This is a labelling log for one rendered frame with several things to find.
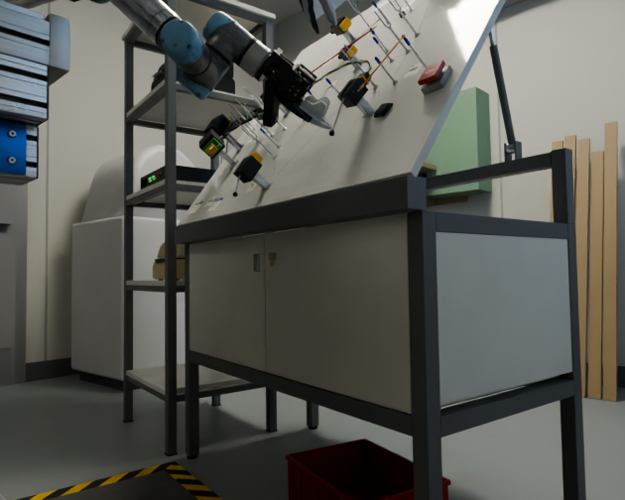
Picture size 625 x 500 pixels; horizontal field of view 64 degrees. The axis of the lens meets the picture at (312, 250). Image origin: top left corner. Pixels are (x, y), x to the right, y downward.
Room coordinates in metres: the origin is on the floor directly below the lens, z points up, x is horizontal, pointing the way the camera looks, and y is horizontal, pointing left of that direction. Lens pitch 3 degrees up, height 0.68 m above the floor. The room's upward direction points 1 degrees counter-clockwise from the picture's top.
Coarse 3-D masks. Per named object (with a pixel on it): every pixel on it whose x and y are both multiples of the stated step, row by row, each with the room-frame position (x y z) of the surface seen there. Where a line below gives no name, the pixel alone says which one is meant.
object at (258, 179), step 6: (252, 156) 1.40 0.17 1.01; (246, 162) 1.39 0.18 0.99; (252, 162) 1.40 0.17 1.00; (258, 162) 1.41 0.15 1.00; (240, 168) 1.39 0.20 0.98; (246, 168) 1.39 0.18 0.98; (252, 168) 1.40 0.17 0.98; (258, 168) 1.41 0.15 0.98; (234, 174) 1.41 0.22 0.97; (240, 174) 1.39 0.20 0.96; (246, 174) 1.38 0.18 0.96; (252, 174) 1.40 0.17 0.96; (258, 174) 1.42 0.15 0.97; (240, 180) 1.42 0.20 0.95; (246, 180) 1.40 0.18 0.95; (252, 180) 1.43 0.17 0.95; (258, 180) 1.42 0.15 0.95; (264, 180) 1.43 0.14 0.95; (264, 186) 1.43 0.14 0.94; (270, 186) 1.43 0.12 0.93; (234, 192) 1.38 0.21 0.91
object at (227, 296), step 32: (192, 256) 1.85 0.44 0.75; (224, 256) 1.64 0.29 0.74; (256, 256) 1.48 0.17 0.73; (192, 288) 1.85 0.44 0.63; (224, 288) 1.64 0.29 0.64; (256, 288) 1.47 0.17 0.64; (192, 320) 1.85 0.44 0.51; (224, 320) 1.64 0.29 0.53; (256, 320) 1.47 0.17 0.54; (224, 352) 1.64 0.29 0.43; (256, 352) 1.48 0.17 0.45
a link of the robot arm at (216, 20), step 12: (216, 12) 1.11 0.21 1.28; (216, 24) 1.10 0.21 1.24; (228, 24) 1.11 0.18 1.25; (204, 36) 1.13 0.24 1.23; (216, 36) 1.11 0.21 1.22; (228, 36) 1.11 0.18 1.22; (240, 36) 1.11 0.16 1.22; (252, 36) 1.13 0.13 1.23; (216, 48) 1.11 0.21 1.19; (228, 48) 1.11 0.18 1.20; (240, 48) 1.11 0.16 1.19; (228, 60) 1.13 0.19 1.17; (240, 60) 1.13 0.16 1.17
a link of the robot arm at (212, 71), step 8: (208, 48) 1.11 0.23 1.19; (216, 56) 1.11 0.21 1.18; (216, 64) 1.12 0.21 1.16; (224, 64) 1.13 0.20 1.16; (184, 72) 1.08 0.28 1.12; (208, 72) 1.09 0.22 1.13; (216, 72) 1.12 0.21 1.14; (224, 72) 1.15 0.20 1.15; (184, 80) 1.11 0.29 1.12; (192, 80) 1.11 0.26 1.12; (200, 80) 1.10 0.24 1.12; (208, 80) 1.12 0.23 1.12; (216, 80) 1.14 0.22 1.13; (192, 88) 1.12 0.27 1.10; (200, 88) 1.12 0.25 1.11; (208, 88) 1.14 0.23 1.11; (200, 96) 1.14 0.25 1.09
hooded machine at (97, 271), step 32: (160, 160) 3.17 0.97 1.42; (96, 192) 3.28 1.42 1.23; (96, 224) 3.12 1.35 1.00; (160, 224) 3.12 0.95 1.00; (96, 256) 3.12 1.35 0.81; (96, 288) 3.12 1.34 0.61; (96, 320) 3.11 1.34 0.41; (160, 320) 3.12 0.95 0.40; (96, 352) 3.11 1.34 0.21; (160, 352) 3.12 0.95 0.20
